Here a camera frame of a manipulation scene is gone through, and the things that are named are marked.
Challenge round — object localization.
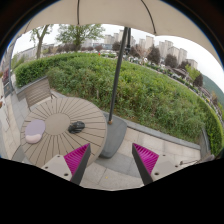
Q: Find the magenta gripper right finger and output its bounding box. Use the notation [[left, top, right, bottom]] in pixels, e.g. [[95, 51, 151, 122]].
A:
[[131, 142, 181, 186]]

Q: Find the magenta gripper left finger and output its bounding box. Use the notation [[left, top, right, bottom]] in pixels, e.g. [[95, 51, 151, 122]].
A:
[[42, 143, 92, 186]]

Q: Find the black computer mouse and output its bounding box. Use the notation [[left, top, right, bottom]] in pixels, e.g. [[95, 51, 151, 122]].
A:
[[68, 121, 85, 134]]

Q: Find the round slatted patio table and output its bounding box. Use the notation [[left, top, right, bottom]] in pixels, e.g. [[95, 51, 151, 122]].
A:
[[20, 97, 107, 167]]

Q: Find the grey umbrella base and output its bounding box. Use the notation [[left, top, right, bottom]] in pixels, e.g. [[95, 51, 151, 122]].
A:
[[100, 113, 127, 159]]

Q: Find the green hedge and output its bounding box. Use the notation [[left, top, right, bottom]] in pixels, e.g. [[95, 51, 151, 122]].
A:
[[14, 53, 224, 154]]

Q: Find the grey slatted patio chair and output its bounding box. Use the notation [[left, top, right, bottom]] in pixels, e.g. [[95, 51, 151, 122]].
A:
[[24, 77, 56, 109]]

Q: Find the dark umbrella pole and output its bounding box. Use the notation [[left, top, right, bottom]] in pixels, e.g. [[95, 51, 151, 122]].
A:
[[108, 27, 131, 124]]

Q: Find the beige patio umbrella canopy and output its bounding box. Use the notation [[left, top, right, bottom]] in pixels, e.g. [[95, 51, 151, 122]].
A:
[[18, 0, 222, 65]]

